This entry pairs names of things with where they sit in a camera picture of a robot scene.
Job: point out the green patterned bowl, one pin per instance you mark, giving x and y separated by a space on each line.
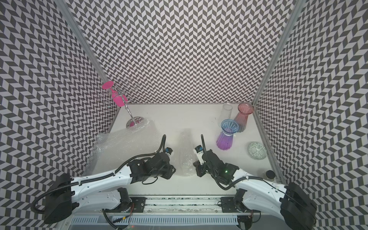
257 151

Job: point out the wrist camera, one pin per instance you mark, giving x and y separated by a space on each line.
198 150
168 150

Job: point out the pink vase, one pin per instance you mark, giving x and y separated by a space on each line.
244 110

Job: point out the pink plastic wine glass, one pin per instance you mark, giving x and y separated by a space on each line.
117 96

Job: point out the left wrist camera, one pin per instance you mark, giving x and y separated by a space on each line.
168 150

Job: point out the blue purple vase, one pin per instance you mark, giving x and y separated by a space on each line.
225 139

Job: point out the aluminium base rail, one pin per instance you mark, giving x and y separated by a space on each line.
176 204

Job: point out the clear bubble wrap sheet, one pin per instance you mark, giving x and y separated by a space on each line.
112 149

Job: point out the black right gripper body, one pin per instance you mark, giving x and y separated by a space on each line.
212 171

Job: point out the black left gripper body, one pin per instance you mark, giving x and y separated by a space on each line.
162 173

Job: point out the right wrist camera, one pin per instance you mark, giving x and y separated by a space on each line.
198 150

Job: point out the clear glass vase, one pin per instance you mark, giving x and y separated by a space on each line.
225 112

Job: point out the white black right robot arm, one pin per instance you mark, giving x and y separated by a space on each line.
287 202

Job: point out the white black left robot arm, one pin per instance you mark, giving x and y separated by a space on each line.
103 191

